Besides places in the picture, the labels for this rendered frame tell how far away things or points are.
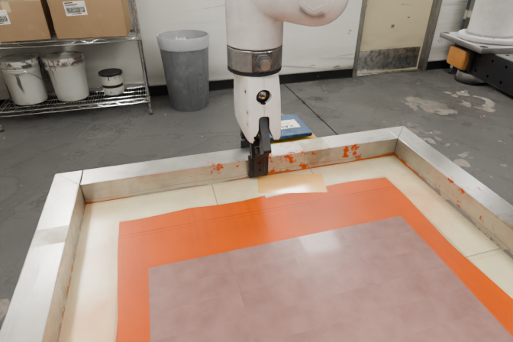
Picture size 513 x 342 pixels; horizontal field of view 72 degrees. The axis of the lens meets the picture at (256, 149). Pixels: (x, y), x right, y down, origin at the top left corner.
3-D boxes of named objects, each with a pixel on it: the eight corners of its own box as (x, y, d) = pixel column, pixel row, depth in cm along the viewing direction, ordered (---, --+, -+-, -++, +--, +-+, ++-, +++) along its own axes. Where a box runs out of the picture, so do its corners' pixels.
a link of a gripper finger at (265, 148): (275, 141, 46) (268, 161, 51) (261, 95, 49) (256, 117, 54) (266, 143, 46) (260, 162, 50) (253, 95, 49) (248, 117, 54)
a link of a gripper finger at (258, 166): (274, 146, 50) (272, 184, 54) (267, 137, 53) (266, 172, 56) (253, 150, 50) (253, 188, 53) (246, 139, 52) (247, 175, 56)
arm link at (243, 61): (294, 52, 44) (293, 74, 45) (272, 35, 51) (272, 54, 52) (236, 56, 42) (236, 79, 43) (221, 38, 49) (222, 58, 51)
